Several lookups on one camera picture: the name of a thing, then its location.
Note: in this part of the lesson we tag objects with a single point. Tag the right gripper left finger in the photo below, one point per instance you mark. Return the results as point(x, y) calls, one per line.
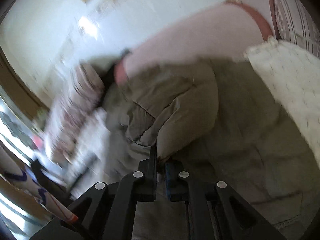
point(108, 211)

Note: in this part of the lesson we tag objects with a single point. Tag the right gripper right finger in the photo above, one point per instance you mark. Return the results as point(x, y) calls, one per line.
point(215, 211)

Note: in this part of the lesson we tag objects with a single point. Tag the olive quilted hooded jacket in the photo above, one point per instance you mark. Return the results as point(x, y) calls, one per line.
point(220, 120)

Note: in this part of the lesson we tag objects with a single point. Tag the striped floral pillow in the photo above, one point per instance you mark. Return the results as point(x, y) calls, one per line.
point(80, 94)
point(295, 25)

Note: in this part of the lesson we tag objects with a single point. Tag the stained glass window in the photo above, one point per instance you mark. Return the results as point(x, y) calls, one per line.
point(18, 134)

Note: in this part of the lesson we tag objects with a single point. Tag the white floral bed quilt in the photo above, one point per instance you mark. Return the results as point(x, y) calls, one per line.
point(292, 76)

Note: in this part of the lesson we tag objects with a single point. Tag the pink padded headboard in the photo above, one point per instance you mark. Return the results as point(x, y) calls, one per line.
point(224, 30)

